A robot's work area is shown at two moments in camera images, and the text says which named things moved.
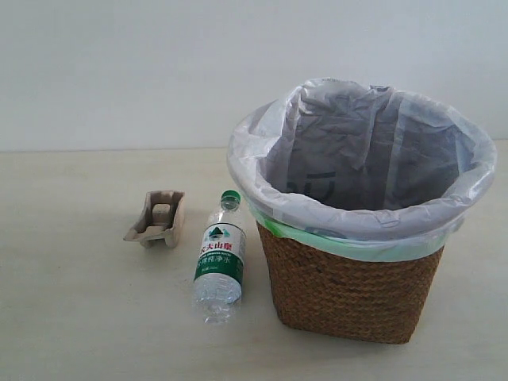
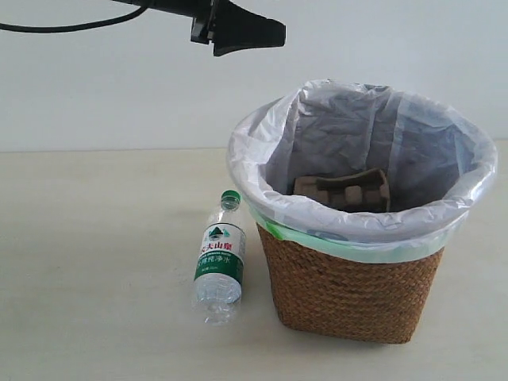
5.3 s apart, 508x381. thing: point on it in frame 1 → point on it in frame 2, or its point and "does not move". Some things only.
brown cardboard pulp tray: [160, 220] → [362, 190]
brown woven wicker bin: [317, 290] does not move
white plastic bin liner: [360, 159] does not move
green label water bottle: [218, 279] does not move
